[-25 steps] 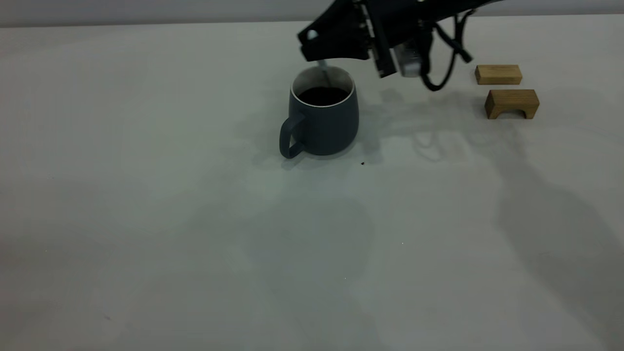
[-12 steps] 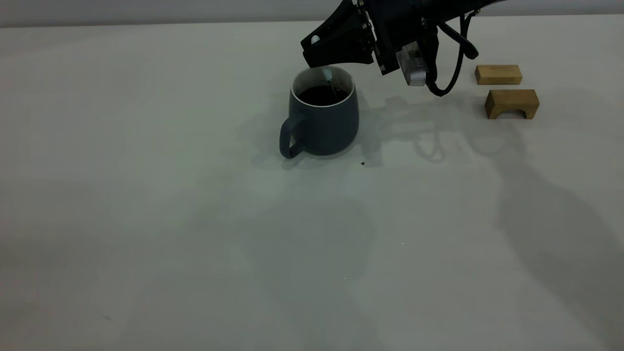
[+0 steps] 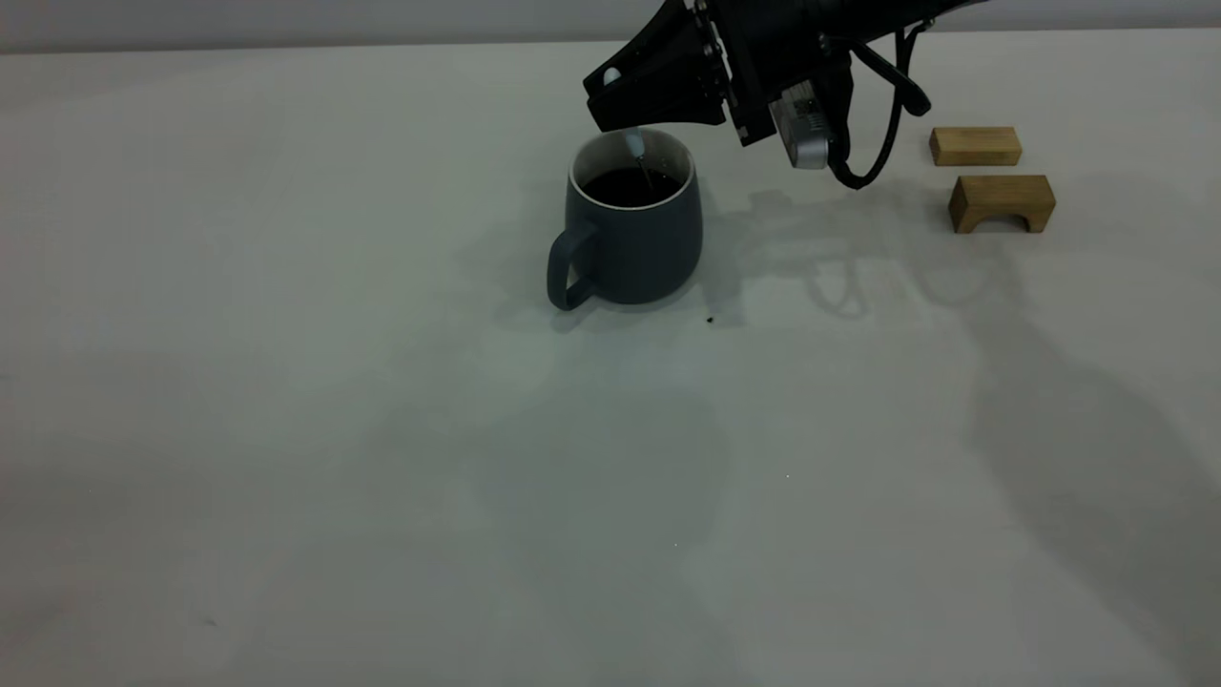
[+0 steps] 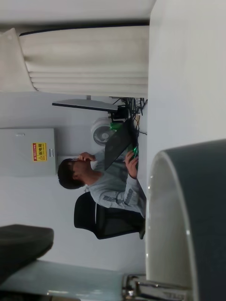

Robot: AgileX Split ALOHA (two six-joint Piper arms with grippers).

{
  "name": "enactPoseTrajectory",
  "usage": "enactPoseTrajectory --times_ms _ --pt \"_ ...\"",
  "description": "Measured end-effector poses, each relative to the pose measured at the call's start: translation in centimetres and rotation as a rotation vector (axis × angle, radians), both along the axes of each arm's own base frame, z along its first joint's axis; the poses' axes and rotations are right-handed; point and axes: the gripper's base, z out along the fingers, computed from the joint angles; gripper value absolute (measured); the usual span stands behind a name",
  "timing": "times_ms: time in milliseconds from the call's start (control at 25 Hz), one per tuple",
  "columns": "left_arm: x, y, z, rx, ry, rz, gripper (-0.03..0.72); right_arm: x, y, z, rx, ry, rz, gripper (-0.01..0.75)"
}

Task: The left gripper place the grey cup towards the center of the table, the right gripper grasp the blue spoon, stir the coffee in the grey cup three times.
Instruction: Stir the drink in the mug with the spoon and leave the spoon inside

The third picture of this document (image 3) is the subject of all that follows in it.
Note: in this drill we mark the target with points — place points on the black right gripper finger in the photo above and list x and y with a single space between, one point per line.
668 48
668 105

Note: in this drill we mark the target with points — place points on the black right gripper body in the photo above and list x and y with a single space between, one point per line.
773 48

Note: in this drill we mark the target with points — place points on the dark grey cup with coffee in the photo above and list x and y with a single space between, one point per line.
639 248

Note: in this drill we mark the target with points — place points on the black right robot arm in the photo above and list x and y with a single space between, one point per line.
897 14

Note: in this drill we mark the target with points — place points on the flat wooden block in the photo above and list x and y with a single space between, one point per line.
973 146

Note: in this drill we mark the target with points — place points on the arched wooden block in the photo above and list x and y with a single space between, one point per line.
992 196

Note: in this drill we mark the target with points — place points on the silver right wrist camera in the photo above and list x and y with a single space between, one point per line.
803 129

